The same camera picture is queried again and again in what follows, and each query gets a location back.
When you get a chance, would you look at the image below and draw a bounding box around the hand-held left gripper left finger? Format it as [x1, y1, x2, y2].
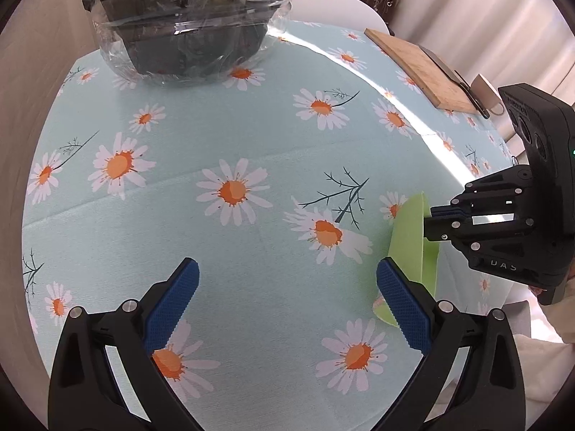
[48, 258, 201, 431]

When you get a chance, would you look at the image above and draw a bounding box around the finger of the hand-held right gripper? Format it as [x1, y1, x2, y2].
[430, 165, 536, 223]
[424, 216, 536, 254]

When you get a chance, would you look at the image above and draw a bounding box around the white mug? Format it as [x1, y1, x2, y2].
[469, 74, 509, 116]

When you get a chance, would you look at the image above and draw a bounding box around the white chair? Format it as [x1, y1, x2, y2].
[287, 0, 392, 37]

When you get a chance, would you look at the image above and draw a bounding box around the person's white clothing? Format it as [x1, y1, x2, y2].
[503, 278, 575, 419]

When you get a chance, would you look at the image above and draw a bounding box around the wooden cutting board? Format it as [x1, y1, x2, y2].
[364, 28, 483, 114]

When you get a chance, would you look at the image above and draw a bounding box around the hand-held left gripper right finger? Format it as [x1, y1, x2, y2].
[376, 258, 526, 431]

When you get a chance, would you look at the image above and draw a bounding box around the daisy print tablecloth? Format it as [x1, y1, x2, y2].
[22, 18, 517, 431]

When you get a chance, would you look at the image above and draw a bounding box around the clear plastic bin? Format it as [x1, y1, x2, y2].
[92, 0, 293, 89]

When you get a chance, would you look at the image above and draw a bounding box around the kitchen knife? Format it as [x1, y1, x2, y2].
[420, 45, 491, 120]

